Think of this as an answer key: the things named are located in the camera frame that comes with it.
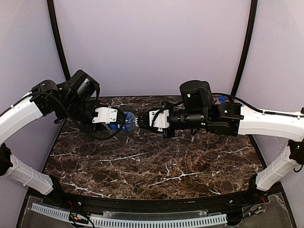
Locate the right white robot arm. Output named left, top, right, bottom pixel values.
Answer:
left=136, top=80, right=304, bottom=192

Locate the white slotted cable duct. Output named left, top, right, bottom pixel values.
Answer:
left=31, top=203, right=228, bottom=228

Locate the black left camera cable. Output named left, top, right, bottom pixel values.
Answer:
left=54, top=92, right=126, bottom=141

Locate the black front table rail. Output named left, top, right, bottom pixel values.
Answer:
left=52, top=191, right=259, bottom=214

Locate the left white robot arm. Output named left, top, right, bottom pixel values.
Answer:
left=0, top=70, right=126, bottom=196

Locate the black left corner post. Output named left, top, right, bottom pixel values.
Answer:
left=47, top=0, right=71, bottom=81

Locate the blue label water bottle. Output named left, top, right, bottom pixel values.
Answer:
left=106, top=111, right=136, bottom=132

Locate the pepsi label bottle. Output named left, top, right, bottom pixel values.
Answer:
left=215, top=96, right=229, bottom=105

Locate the black right corner post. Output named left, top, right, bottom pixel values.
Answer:
left=230, top=0, right=258, bottom=96

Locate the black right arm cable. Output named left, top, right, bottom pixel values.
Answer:
left=211, top=94, right=304, bottom=118

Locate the small circuit board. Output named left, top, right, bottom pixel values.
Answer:
left=68, top=212, right=89, bottom=224

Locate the black corner post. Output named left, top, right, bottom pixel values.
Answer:
left=47, top=0, right=71, bottom=81
left=230, top=0, right=258, bottom=96

